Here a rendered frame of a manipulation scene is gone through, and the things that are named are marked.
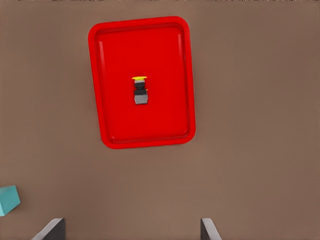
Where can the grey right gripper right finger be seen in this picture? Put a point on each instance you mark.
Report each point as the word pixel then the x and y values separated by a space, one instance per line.
pixel 209 231

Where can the red rectangular tray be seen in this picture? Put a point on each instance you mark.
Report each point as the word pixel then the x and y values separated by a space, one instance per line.
pixel 120 75

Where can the teal box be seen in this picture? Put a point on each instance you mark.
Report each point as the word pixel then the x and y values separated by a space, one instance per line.
pixel 8 200

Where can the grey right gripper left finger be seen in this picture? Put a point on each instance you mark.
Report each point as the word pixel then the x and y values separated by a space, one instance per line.
pixel 51 230

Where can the yellow-capped black push button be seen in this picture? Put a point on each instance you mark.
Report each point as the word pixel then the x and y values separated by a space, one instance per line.
pixel 140 96

